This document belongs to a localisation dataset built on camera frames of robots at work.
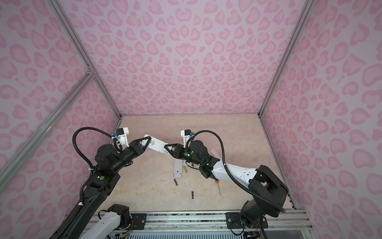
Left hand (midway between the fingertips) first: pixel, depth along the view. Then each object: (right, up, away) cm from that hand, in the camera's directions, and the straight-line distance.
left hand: (150, 136), depth 68 cm
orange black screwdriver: (+33, -27, +18) cm, 46 cm away
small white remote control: (+9, -21, +24) cm, 33 cm away
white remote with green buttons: (+1, -4, +2) cm, 5 cm away
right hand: (+6, -6, +4) cm, 9 cm away
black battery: (+19, -33, +14) cm, 40 cm away
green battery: (+15, -22, +23) cm, 35 cm away
